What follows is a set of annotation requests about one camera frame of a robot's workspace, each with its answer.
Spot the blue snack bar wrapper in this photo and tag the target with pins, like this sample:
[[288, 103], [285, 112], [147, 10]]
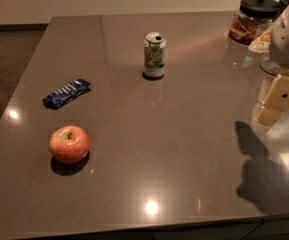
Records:
[[66, 94]]

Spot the glass jar with black lid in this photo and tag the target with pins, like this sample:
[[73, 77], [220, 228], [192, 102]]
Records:
[[251, 16]]

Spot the red yellow apple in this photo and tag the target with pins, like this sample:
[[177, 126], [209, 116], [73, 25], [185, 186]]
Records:
[[69, 144]]

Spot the green white 7up can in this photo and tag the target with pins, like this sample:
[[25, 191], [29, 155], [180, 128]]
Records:
[[154, 55]]

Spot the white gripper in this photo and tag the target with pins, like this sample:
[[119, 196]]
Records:
[[276, 102]]

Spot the clear glass jar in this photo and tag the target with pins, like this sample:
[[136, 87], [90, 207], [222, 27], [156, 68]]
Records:
[[271, 64]]

